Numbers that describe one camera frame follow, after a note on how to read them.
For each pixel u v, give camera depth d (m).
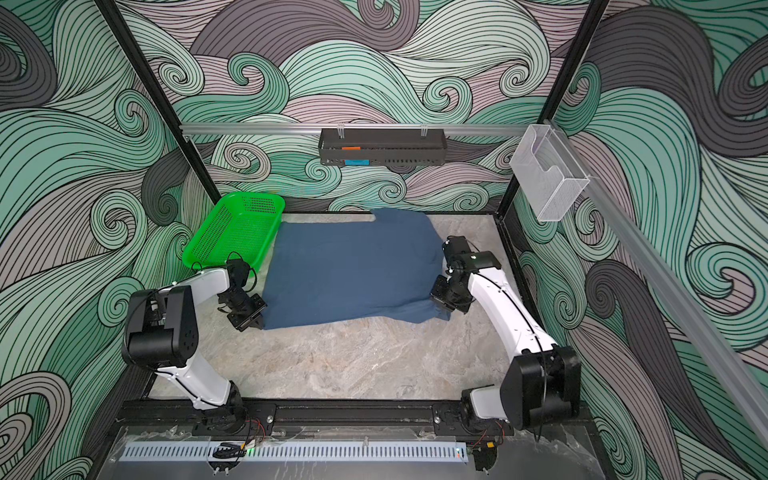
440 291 0.72
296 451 0.70
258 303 0.83
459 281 0.60
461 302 0.71
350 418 0.75
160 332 0.48
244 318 0.80
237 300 0.76
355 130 0.95
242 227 1.17
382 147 0.95
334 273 1.06
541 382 0.40
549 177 0.78
